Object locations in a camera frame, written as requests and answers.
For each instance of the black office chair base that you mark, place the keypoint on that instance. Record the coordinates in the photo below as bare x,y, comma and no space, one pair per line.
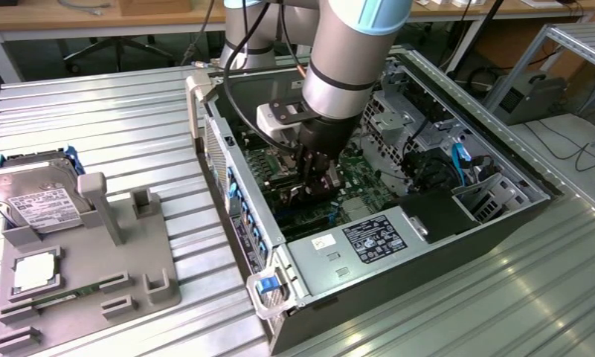
119,46

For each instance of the silver drive bracket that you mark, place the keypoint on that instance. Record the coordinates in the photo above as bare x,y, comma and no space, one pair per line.
492,201

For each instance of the grey box device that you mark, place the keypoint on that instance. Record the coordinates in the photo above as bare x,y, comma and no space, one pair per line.
536,100

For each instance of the black plastic air shroud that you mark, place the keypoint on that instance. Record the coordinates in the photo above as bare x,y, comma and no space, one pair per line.
426,215

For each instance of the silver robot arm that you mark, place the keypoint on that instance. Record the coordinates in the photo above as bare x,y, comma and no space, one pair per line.
345,56

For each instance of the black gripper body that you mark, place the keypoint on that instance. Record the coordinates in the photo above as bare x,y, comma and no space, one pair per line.
326,138

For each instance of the blue disk caddy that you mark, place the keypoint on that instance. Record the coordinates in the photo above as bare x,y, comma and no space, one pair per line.
74,160

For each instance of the metal disk bay cage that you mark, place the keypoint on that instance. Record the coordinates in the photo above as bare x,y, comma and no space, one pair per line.
391,122

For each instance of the silver CPU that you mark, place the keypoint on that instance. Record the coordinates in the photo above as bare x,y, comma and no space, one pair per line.
35,273

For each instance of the black open PC case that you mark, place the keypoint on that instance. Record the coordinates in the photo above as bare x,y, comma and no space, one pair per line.
377,297

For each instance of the grey power supply unit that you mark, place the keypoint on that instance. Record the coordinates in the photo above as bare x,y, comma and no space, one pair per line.
327,267

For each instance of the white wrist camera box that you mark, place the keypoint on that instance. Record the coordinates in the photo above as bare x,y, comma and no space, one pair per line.
274,128

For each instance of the black expansion slot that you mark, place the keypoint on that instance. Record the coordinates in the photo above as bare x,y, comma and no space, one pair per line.
302,227

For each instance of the wooden desk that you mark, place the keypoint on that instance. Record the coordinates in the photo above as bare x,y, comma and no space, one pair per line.
55,20

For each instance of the aluminium profile frame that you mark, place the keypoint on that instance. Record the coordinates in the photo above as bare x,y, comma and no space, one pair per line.
576,41

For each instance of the CPU socket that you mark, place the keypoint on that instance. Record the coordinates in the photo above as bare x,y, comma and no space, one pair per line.
285,163

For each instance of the brown cardboard box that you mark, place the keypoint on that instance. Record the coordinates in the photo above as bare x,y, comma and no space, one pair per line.
154,7

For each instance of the green motherboard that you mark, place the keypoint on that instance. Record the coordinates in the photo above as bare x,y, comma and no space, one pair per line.
371,186

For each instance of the silver hard disk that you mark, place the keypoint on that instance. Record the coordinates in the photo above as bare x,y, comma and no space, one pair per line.
35,197

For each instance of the blue case latch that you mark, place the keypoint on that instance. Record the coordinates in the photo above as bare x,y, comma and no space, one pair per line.
265,285

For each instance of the black slanted pole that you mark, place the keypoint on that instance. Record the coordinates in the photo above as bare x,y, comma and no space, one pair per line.
493,7

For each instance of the silver chipset heatsink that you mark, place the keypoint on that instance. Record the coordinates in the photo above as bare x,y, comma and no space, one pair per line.
359,207

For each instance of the loose green RAM stick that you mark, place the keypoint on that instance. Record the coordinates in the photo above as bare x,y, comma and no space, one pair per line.
64,297

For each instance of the grey parts rack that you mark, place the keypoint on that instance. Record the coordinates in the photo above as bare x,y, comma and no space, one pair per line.
79,267

